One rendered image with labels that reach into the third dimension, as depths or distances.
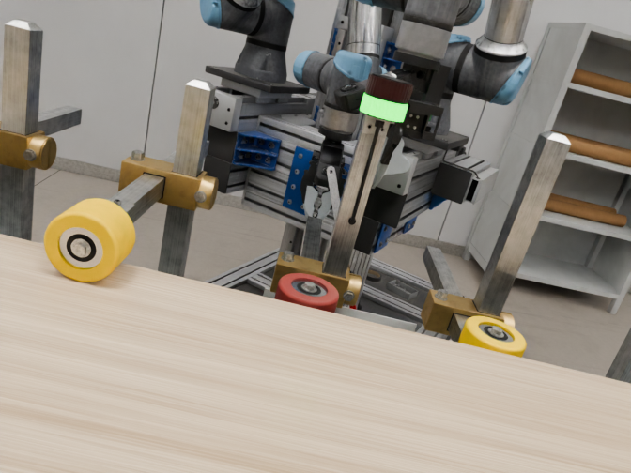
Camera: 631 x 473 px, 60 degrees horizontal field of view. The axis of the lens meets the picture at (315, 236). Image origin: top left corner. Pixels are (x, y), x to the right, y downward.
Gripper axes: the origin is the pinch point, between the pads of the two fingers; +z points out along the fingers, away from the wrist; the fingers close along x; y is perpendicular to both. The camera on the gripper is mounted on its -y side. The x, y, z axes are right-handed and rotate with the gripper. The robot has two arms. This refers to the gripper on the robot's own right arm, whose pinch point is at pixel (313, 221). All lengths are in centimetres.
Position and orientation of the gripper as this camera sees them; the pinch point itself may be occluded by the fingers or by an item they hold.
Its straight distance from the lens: 117.1
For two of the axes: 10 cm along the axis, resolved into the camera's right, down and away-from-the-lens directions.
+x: -9.7, -2.4, -0.5
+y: 0.4, -3.5, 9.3
